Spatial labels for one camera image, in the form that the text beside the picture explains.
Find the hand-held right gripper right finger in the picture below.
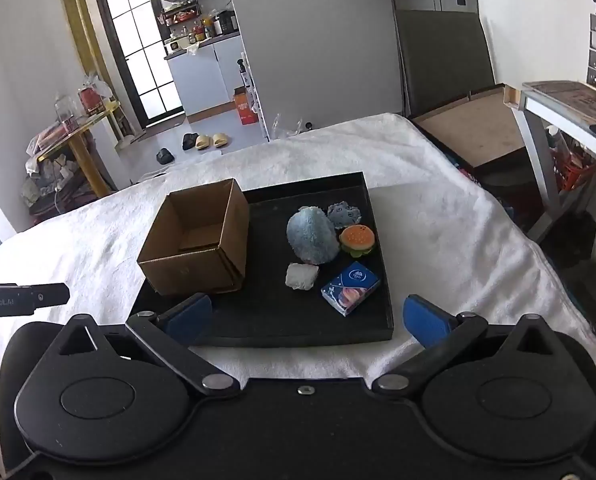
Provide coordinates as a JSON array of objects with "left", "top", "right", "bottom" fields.
[{"left": 372, "top": 296, "right": 560, "bottom": 402}]

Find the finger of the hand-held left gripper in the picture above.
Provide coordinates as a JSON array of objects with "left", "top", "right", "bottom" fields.
[{"left": 31, "top": 283, "right": 72, "bottom": 307}]

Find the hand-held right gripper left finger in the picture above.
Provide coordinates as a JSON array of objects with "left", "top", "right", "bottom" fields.
[{"left": 57, "top": 294, "right": 241, "bottom": 397}]

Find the brown cardboard box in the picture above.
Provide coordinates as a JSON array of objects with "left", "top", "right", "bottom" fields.
[{"left": 137, "top": 178, "right": 251, "bottom": 297}]

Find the blue tissue pack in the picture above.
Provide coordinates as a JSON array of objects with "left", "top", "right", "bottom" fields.
[{"left": 321, "top": 260, "right": 382, "bottom": 317}]

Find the black tray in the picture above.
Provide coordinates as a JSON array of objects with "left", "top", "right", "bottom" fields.
[{"left": 127, "top": 171, "right": 395, "bottom": 348}]

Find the white packet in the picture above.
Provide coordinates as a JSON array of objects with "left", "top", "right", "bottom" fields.
[{"left": 284, "top": 262, "right": 320, "bottom": 292}]

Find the blue fluffy plush toy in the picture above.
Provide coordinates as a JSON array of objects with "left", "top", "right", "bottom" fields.
[{"left": 286, "top": 205, "right": 341, "bottom": 266}]

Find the burger toy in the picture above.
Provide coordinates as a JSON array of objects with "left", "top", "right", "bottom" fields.
[{"left": 339, "top": 224, "right": 377, "bottom": 260}]

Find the white fluffy blanket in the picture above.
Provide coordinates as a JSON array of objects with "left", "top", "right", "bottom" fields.
[{"left": 0, "top": 112, "right": 596, "bottom": 480}]

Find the small black object with label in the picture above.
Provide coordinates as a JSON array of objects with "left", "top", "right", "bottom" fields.
[{"left": 326, "top": 201, "right": 363, "bottom": 229}]

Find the gold side table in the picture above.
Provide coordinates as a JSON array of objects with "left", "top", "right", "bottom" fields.
[{"left": 37, "top": 101, "right": 125, "bottom": 199}]

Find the clear glass jar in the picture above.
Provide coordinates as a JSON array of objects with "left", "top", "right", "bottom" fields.
[{"left": 53, "top": 91, "right": 77, "bottom": 124}]

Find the red gift box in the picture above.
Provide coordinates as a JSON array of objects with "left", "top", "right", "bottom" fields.
[{"left": 77, "top": 86, "right": 110, "bottom": 117}]

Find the brown wooden board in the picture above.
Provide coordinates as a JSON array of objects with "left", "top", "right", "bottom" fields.
[{"left": 412, "top": 84, "right": 530, "bottom": 169}]

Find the red plastic crate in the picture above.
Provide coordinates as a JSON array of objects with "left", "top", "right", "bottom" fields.
[{"left": 552, "top": 144, "right": 596, "bottom": 192}]

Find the clear plastic bag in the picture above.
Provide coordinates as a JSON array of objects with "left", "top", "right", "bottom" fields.
[{"left": 272, "top": 112, "right": 305, "bottom": 137}]

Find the orange cardboard box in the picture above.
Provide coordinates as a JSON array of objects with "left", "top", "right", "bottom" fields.
[{"left": 232, "top": 87, "right": 260, "bottom": 126}]

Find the white kitchen cabinet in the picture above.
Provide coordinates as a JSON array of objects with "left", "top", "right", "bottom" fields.
[{"left": 164, "top": 34, "right": 245, "bottom": 117}]

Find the dark framed glass door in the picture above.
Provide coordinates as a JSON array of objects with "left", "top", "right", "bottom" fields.
[{"left": 94, "top": 0, "right": 185, "bottom": 127}]

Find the yellow curtain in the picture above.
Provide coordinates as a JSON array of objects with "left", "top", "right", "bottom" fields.
[{"left": 60, "top": 0, "right": 104, "bottom": 107}]

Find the dark grey upright panel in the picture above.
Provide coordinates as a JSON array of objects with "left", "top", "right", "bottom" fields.
[{"left": 394, "top": 9, "right": 495, "bottom": 117}]

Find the kitchen shelf clutter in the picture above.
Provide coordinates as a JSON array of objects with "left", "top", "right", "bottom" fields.
[{"left": 157, "top": 0, "right": 240, "bottom": 55}]

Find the white partition cabinet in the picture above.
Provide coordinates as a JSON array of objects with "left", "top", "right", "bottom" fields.
[{"left": 222, "top": 0, "right": 405, "bottom": 142}]

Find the white frame desk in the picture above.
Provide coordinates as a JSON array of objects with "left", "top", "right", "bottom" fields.
[{"left": 507, "top": 80, "right": 596, "bottom": 222}]

